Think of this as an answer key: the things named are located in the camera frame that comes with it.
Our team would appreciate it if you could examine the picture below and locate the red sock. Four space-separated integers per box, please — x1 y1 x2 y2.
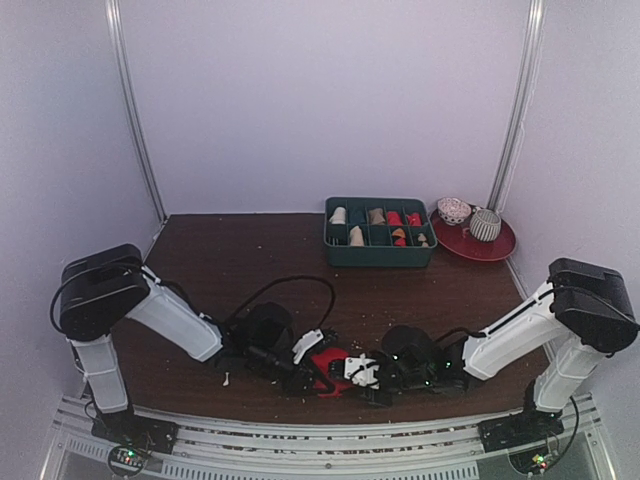
386 211 404 226
310 347 355 398

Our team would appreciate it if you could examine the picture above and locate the black argyle sock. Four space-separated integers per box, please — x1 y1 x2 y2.
391 227 408 247

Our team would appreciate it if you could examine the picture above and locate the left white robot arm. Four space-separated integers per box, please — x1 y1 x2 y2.
49 244 335 444

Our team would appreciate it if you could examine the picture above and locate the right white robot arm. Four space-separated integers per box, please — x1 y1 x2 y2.
335 258 639 442

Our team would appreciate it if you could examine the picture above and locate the red plate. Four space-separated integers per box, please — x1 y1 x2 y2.
430 207 518 262

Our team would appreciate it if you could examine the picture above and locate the green divided organizer box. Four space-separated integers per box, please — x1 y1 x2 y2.
324 197 438 268

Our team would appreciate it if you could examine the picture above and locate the red rolled sock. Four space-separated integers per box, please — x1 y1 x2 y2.
386 211 404 226

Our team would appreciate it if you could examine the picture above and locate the beige rolled sock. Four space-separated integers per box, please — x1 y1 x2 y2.
329 206 347 225

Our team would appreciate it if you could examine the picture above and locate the red patterned bowl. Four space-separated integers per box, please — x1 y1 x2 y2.
437 197 472 226

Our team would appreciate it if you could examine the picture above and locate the striped ceramic cup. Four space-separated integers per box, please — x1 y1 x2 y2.
469 208 502 242

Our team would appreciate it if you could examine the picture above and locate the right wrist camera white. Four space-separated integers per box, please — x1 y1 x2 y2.
343 354 380 389

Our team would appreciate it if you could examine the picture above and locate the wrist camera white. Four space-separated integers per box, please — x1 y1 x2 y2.
343 354 380 389
292 329 324 365

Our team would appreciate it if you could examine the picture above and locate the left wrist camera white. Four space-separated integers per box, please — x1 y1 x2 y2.
292 329 324 365

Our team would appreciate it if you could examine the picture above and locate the black braided cable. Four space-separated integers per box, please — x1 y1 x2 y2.
227 276 336 331

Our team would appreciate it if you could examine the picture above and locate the aluminium front rail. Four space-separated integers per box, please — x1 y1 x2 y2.
42 394 616 480

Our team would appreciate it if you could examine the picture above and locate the right aluminium frame post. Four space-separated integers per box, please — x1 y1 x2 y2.
487 0 546 214

